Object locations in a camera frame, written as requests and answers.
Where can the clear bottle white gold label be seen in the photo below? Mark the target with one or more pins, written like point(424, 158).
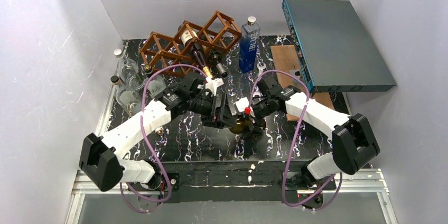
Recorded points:
point(128, 98)

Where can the blue transparent bottle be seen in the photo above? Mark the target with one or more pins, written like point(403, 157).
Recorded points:
point(248, 44)

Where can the dark bottle grey cap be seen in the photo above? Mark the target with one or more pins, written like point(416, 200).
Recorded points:
point(239, 128)

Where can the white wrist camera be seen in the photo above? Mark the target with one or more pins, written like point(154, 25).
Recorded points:
point(213, 84)
point(241, 105)

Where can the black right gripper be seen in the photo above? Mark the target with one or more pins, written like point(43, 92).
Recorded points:
point(254, 122)

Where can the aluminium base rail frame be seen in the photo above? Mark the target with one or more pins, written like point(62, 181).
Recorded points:
point(229, 183)

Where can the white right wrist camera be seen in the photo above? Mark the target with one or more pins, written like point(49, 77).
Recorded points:
point(241, 105)

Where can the silver wrench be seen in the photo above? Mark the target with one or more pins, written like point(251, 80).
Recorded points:
point(261, 67)

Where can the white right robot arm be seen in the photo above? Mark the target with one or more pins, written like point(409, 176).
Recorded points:
point(353, 142)

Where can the dark bottle black cap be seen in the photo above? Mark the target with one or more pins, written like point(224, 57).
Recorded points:
point(218, 63)

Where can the teal metal box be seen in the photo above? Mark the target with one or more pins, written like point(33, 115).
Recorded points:
point(335, 51)

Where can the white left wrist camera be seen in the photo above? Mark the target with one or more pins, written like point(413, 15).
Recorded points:
point(213, 84)

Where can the wooden board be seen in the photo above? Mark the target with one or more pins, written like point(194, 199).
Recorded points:
point(285, 59)

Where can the dark wine bottle gold cap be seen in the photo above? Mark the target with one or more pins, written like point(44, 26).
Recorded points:
point(196, 51)

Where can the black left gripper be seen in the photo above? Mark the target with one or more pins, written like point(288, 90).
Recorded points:
point(221, 111)

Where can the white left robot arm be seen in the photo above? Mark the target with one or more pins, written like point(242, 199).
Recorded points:
point(102, 157)

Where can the brown wooden wine rack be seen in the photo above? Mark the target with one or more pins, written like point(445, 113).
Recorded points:
point(219, 33)

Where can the grey metal bracket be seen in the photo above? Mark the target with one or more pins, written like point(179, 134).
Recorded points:
point(297, 73)

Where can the clear bottle silver cap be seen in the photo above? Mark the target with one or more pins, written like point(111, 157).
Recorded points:
point(128, 71)

